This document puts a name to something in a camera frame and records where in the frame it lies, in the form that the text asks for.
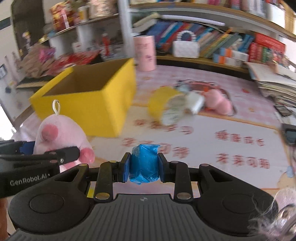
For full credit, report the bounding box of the orange white box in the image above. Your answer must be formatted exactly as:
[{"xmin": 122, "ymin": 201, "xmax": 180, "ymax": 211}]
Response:
[
  {"xmin": 219, "ymin": 48, "xmax": 249, "ymax": 62},
  {"xmin": 213, "ymin": 54, "xmax": 242, "ymax": 68}
]

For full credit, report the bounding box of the yellow cardboard box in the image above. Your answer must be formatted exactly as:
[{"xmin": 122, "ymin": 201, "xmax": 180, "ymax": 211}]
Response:
[{"xmin": 30, "ymin": 58, "xmax": 137, "ymax": 138}]

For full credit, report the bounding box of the white quilted pearl handbag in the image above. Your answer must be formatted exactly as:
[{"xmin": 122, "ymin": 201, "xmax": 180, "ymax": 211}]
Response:
[{"xmin": 173, "ymin": 30, "xmax": 200, "ymax": 59}]

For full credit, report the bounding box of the beige folded cloth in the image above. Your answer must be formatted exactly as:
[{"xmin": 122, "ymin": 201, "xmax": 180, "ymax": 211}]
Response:
[{"xmin": 21, "ymin": 44, "xmax": 56, "ymax": 78}]

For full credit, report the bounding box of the orange white box upper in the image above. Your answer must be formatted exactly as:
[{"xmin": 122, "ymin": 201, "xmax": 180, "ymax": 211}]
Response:
[{"xmin": 219, "ymin": 48, "xmax": 249, "ymax": 62}]

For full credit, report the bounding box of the stack of papers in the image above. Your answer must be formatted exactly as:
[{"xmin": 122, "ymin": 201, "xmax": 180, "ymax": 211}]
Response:
[{"xmin": 246, "ymin": 62, "xmax": 295, "ymax": 108}]

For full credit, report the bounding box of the red gift bag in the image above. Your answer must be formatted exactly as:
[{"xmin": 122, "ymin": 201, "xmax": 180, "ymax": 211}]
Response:
[{"xmin": 50, "ymin": 1, "xmax": 74, "ymax": 32}]

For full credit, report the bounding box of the pink cylinder container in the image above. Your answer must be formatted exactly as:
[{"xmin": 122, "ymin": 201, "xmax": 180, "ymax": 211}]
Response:
[{"xmin": 133, "ymin": 35, "xmax": 157, "ymax": 72}]

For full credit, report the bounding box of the smartphone with lit screen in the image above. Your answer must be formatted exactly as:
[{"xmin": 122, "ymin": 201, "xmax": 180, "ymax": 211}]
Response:
[{"xmin": 281, "ymin": 123, "xmax": 296, "ymax": 146}]

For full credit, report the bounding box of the red thick dictionary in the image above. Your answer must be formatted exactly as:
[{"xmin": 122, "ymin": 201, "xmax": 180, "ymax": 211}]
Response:
[{"xmin": 248, "ymin": 33, "xmax": 285, "ymax": 64}]

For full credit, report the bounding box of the orange white box lower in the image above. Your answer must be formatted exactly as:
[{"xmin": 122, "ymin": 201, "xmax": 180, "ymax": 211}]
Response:
[{"xmin": 213, "ymin": 54, "xmax": 242, "ymax": 68}]

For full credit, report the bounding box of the pink plush pig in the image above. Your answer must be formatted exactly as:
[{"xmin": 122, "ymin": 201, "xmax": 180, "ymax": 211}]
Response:
[{"xmin": 33, "ymin": 99, "xmax": 95, "ymax": 172}]

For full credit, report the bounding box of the yellow tape roll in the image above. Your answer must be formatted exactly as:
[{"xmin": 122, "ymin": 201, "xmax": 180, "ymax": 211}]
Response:
[{"xmin": 147, "ymin": 86, "xmax": 186, "ymax": 126}]

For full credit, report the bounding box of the red paper sheet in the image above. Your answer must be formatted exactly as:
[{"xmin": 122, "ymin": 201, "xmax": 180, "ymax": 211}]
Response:
[{"xmin": 46, "ymin": 50, "xmax": 103, "ymax": 76}]

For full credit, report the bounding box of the white bookshelf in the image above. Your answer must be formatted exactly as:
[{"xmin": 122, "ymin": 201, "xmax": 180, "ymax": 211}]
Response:
[{"xmin": 41, "ymin": 1, "xmax": 295, "ymax": 65}]

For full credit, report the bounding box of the black calculator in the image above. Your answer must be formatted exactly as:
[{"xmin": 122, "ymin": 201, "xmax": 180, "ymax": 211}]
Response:
[{"xmin": 274, "ymin": 104, "xmax": 292, "ymax": 117}]

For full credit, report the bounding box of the blue packet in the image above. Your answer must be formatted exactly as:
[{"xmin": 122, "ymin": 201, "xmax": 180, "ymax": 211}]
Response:
[{"xmin": 129, "ymin": 144, "xmax": 159, "ymax": 185}]

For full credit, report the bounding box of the pink checkered tablecloth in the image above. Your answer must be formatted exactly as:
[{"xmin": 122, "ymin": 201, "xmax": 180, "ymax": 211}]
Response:
[{"xmin": 14, "ymin": 64, "xmax": 296, "ymax": 197}]

